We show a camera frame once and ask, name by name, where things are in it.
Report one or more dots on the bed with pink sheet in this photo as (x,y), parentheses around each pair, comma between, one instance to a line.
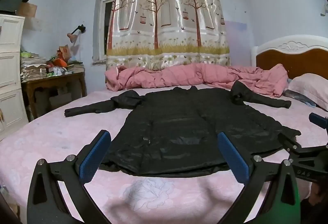
(51,142)

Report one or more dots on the white and brown headboard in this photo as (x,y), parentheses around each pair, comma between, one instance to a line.
(294,57)

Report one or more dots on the dark blue cloth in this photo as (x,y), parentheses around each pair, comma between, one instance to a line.
(297,97)

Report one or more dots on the white framed window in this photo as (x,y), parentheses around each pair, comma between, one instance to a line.
(107,8)

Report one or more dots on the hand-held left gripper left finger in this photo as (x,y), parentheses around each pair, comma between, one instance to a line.
(94,154)

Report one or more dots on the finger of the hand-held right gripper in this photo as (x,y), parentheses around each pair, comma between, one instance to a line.
(317,119)
(288,143)

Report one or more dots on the tree print curtain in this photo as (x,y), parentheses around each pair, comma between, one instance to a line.
(166,8)

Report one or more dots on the white drawer cabinet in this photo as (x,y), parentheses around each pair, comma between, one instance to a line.
(10,72)

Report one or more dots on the stack of papers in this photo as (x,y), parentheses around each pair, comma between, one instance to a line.
(32,67)

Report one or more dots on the orange toy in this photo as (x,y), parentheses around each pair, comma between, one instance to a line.
(60,56)

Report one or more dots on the pink quilt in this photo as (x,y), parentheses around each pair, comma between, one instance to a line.
(179,75)

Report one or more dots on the pink wall lamp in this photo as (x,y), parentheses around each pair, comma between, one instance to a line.
(75,33)

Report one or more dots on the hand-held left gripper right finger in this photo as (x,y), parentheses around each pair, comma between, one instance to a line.
(234,160)

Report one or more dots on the pink pillow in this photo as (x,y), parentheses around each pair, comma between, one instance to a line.
(310,88)

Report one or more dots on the black padded coat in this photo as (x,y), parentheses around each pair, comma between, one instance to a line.
(179,131)

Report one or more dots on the cardboard box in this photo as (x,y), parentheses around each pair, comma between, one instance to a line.
(27,10)

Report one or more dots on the wooden side table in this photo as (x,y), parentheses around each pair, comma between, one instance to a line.
(51,90)

